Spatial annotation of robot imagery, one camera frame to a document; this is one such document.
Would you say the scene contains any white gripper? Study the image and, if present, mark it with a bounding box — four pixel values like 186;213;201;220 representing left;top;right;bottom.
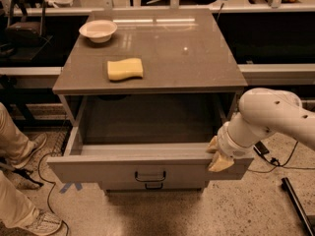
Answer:
207;122;253;172

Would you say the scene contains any grey top drawer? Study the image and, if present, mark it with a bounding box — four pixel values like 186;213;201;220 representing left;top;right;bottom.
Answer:
48;94;253;183

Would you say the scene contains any grey drawer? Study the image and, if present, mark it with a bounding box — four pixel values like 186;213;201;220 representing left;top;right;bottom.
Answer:
100;181;209;192
48;94;253;183

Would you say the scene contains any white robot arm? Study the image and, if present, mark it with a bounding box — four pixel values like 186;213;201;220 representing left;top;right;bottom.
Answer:
208;88;315;172

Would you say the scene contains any grey drawer cabinet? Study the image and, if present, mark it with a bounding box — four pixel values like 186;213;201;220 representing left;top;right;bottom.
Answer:
52;8;248;195

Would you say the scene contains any grey bottom drawer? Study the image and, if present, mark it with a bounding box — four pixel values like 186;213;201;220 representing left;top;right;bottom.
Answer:
100;181;209;192

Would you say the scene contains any black power adapter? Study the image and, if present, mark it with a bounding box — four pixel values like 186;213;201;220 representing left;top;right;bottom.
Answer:
254;142;269;155

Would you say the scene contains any black metal bar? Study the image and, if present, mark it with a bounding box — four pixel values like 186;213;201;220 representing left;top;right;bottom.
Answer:
282;177;315;236

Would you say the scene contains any yellow sponge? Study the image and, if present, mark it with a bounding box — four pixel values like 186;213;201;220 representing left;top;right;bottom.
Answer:
107;58;144;81

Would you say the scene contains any blue tape cross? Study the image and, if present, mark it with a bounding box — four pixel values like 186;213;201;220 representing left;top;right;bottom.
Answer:
59;182;83;194

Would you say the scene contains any white bowl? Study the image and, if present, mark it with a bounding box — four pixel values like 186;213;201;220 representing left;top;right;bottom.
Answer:
79;20;117;43

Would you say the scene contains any grey sneaker upper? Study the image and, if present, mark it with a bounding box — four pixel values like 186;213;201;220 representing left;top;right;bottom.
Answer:
12;133;47;169

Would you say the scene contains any white sneaker lower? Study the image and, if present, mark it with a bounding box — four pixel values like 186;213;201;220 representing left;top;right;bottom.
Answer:
23;209;62;236

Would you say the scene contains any person leg upper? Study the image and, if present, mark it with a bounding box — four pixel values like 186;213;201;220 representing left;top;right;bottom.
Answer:
0;103;34;168

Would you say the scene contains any person leg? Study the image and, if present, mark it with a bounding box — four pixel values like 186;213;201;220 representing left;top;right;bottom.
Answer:
0;103;34;168
0;172;39;228

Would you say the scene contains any person leg lower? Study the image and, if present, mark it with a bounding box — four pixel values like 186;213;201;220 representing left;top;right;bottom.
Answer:
0;172;39;228

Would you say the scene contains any black chair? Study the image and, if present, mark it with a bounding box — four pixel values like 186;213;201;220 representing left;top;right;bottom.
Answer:
0;0;49;62

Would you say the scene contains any black cable right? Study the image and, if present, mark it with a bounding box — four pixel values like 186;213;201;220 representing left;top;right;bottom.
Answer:
247;141;315;174

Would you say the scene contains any black cable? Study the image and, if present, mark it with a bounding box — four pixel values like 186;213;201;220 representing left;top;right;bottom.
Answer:
247;141;315;174
0;151;71;236

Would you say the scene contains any wire basket with items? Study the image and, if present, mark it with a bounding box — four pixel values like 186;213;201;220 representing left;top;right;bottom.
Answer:
51;130;70;156

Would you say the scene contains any black cable left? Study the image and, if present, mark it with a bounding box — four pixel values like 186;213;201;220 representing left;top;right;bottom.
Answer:
0;151;71;236

